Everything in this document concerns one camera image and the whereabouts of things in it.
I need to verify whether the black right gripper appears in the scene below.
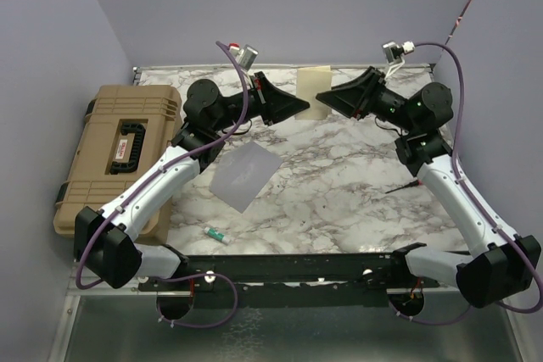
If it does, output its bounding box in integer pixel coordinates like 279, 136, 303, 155
317, 66, 418, 133

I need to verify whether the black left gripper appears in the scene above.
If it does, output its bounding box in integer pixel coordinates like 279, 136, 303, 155
211, 71, 311, 133

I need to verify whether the beige paper letter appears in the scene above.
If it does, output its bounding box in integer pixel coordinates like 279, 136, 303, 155
295, 65, 333, 120

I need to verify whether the grey paper envelope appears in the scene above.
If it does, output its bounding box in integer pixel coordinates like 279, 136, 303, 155
210, 142, 283, 213

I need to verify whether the green white glue stick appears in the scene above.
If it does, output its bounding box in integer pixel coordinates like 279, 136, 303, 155
204, 227, 230, 245

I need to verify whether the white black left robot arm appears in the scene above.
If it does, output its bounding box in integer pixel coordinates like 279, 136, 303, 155
74, 72, 310, 290

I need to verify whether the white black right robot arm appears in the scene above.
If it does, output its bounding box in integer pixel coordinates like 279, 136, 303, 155
316, 67, 541, 309

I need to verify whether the tan plastic tool case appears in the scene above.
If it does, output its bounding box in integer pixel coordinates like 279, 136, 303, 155
53, 85, 182, 238

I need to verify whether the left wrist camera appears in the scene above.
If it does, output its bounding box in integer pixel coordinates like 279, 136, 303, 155
228, 43, 259, 71

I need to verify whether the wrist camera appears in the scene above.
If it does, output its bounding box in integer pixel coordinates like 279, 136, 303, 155
228, 43, 259, 71
382, 42, 415, 79

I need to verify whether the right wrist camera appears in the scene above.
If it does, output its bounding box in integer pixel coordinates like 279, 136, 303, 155
382, 42, 415, 79

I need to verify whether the red handled screwdriver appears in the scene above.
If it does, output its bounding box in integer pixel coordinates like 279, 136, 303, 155
385, 181, 421, 194

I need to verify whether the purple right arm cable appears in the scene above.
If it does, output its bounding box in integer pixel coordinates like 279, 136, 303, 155
413, 42, 543, 313

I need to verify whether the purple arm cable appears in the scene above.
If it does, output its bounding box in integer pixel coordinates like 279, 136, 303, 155
75, 41, 255, 291
413, 42, 543, 313

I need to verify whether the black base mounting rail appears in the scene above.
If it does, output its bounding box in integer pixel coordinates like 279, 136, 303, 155
138, 253, 419, 309

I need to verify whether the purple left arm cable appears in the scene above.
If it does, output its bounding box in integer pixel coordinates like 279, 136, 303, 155
75, 41, 255, 291

